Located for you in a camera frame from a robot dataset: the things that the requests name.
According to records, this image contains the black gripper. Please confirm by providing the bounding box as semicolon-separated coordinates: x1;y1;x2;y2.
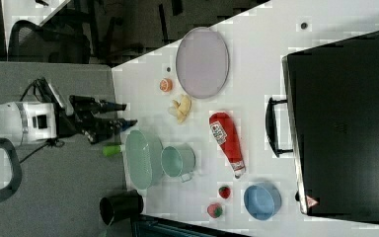
54;95;137;144

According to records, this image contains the red ketchup bottle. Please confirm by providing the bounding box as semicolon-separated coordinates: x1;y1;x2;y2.
209;113;246;179

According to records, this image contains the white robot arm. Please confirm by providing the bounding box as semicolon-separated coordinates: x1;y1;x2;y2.
0;96;137;202

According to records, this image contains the green plastic strainer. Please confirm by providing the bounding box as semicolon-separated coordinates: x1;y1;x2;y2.
103;129;163;191

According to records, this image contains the orange slice toy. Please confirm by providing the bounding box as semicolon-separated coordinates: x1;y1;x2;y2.
159;78;173;92

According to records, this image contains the peeled banana toy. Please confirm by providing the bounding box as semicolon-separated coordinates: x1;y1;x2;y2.
168;95;191;124

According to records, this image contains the green metal cup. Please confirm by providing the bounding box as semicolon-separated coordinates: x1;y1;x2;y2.
161;144;195;183

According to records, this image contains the black office chair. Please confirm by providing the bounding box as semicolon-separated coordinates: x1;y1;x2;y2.
8;20;91;64

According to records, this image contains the grey round plate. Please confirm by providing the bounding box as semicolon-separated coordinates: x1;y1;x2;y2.
176;27;229;99

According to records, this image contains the red strawberry toy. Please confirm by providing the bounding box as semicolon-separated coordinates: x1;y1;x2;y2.
218;186;231;199

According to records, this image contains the pink strawberry toy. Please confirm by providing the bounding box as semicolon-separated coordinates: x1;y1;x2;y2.
207;202;223;218

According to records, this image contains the blue bowl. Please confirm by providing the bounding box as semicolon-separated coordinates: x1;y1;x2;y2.
243;182;282;221

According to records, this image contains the black toaster oven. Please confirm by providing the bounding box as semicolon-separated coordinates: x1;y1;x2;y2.
281;31;379;224

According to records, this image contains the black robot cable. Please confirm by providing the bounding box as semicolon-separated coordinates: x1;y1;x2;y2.
19;77;65;164

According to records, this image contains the black cylinder post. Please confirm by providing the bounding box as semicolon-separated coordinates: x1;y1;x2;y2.
100;190;144;225

